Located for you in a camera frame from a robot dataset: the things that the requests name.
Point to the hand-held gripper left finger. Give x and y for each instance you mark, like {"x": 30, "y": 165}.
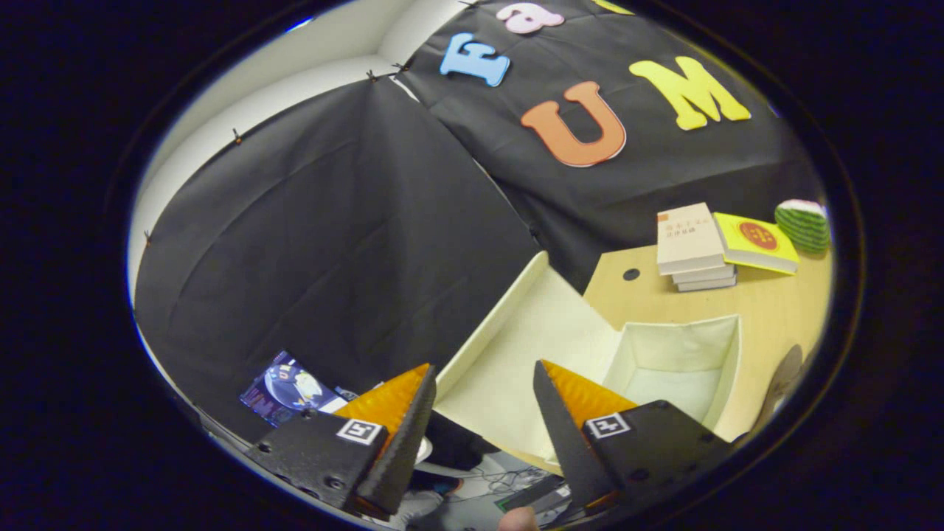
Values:
{"x": 405, "y": 442}

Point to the green striped watermelon plush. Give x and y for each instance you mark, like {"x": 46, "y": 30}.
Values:
{"x": 804, "y": 228}

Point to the white book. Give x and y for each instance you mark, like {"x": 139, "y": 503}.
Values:
{"x": 708, "y": 284}
{"x": 704, "y": 273}

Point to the beige book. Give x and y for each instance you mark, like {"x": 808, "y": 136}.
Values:
{"x": 686, "y": 236}

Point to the blue printed package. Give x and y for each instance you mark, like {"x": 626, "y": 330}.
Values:
{"x": 291, "y": 387}

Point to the brown fuzzy shoe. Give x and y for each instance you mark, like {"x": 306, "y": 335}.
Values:
{"x": 783, "y": 376}

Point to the pale green fabric storage box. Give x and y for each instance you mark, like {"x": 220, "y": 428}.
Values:
{"x": 509, "y": 354}

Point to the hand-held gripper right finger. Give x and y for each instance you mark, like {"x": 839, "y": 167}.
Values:
{"x": 564, "y": 435}

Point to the yellow book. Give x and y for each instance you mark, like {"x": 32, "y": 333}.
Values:
{"x": 756, "y": 240}

